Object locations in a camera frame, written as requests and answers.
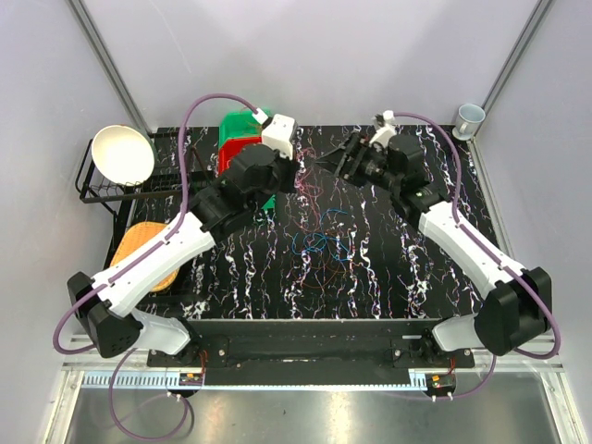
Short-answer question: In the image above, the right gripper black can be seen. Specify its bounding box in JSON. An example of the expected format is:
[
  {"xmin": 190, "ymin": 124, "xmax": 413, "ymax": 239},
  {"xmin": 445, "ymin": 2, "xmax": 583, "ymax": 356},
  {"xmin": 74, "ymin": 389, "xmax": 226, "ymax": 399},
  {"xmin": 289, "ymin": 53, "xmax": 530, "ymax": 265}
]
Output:
[{"xmin": 313, "ymin": 131, "xmax": 401, "ymax": 193}]

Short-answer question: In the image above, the pink cable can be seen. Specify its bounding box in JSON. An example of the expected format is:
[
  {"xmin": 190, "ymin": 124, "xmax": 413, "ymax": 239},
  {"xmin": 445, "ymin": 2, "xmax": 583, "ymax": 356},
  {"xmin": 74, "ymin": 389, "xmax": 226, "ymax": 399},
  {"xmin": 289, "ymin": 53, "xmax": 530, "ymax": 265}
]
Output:
[{"xmin": 293, "ymin": 152, "xmax": 339, "ymax": 232}]

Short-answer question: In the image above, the orange cable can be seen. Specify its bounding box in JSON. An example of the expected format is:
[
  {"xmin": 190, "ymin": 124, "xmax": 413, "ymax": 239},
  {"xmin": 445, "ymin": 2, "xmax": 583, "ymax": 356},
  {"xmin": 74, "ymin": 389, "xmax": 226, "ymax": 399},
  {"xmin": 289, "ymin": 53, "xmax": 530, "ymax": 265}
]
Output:
[{"xmin": 240, "ymin": 110, "xmax": 263, "ymax": 133}]

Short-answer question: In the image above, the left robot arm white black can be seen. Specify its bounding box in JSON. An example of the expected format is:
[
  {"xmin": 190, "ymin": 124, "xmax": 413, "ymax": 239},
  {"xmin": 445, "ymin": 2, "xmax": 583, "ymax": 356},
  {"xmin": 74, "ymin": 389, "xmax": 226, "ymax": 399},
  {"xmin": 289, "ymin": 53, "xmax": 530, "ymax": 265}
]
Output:
[{"xmin": 68, "ymin": 141, "xmax": 298, "ymax": 366}]

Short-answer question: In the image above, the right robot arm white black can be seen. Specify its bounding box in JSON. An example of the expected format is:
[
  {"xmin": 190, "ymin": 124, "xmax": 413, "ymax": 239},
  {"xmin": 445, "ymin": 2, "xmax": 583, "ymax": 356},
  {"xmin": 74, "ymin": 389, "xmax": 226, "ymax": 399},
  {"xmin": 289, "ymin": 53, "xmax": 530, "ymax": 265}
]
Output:
[{"xmin": 316, "ymin": 132, "xmax": 552, "ymax": 367}]

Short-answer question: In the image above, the near green storage bin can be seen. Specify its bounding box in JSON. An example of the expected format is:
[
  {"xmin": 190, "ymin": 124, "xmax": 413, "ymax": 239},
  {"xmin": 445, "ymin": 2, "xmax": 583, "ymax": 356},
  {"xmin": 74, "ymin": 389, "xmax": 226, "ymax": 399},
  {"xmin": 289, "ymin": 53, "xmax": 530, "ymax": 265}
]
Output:
[{"xmin": 261, "ymin": 195, "xmax": 277, "ymax": 214}]

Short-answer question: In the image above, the green storage bin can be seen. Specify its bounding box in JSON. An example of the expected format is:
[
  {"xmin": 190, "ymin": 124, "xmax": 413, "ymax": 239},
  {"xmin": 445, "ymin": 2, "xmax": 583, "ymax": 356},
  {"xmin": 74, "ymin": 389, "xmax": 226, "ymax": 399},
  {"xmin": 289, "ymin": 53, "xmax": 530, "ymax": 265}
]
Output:
[
  {"xmin": 261, "ymin": 195, "xmax": 277, "ymax": 214},
  {"xmin": 218, "ymin": 110, "xmax": 262, "ymax": 147}
]

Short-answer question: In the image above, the red storage bin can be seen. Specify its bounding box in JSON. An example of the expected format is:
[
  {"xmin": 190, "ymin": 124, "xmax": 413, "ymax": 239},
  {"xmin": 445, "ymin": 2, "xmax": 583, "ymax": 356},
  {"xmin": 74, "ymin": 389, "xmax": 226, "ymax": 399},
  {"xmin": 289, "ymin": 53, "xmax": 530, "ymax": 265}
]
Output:
[{"xmin": 217, "ymin": 136, "xmax": 262, "ymax": 174}]

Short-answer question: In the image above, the far green storage bin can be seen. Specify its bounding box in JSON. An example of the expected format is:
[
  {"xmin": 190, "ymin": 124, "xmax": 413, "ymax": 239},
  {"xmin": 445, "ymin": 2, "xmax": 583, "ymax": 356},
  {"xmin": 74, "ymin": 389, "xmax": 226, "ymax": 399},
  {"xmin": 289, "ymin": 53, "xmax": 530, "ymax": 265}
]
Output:
[{"xmin": 218, "ymin": 110, "xmax": 262, "ymax": 147}]

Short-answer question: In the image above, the white bowl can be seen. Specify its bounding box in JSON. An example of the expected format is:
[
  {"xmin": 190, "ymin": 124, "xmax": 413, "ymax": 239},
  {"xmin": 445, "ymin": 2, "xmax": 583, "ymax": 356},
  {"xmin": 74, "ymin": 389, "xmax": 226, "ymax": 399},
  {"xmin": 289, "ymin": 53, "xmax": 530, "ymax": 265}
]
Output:
[{"xmin": 91, "ymin": 125, "xmax": 155, "ymax": 186}]

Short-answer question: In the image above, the white mug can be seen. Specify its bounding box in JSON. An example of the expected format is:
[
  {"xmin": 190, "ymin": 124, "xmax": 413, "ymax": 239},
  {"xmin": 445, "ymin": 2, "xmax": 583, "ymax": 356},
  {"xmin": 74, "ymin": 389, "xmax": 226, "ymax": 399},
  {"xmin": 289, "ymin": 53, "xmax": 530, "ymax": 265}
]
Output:
[{"xmin": 452, "ymin": 104, "xmax": 487, "ymax": 141}]

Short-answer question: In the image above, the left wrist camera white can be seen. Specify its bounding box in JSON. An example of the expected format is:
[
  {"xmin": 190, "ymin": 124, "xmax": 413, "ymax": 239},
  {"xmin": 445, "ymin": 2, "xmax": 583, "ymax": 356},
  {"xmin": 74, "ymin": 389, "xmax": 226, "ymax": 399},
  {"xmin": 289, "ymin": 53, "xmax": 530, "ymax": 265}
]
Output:
[{"xmin": 252, "ymin": 108, "xmax": 298, "ymax": 160}]

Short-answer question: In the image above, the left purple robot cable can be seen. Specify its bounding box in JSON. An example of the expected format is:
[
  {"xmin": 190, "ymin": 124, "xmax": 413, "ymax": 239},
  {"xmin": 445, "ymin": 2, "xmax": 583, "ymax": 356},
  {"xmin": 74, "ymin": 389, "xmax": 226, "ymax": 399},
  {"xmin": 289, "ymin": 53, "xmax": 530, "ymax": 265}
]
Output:
[{"xmin": 51, "ymin": 92, "xmax": 265, "ymax": 439}]

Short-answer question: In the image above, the brown cable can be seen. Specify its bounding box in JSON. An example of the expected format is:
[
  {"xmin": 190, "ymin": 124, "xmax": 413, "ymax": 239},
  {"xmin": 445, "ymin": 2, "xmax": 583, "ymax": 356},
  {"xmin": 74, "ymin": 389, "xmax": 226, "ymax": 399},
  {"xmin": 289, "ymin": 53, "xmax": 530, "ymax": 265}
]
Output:
[{"xmin": 300, "ymin": 230, "xmax": 360, "ymax": 292}]

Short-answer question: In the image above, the black wire dish rack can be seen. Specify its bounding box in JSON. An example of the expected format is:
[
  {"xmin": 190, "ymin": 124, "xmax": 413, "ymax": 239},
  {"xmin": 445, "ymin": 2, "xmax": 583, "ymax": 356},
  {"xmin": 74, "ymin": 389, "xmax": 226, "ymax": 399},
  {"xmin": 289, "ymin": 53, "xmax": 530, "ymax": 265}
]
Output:
[{"xmin": 73, "ymin": 127, "xmax": 214, "ymax": 306}]

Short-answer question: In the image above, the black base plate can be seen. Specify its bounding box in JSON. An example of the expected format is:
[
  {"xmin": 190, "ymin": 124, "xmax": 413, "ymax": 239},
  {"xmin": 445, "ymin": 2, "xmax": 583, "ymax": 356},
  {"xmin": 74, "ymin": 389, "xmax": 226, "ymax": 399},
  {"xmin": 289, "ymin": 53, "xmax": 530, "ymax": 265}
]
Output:
[{"xmin": 147, "ymin": 319, "xmax": 475, "ymax": 390}]

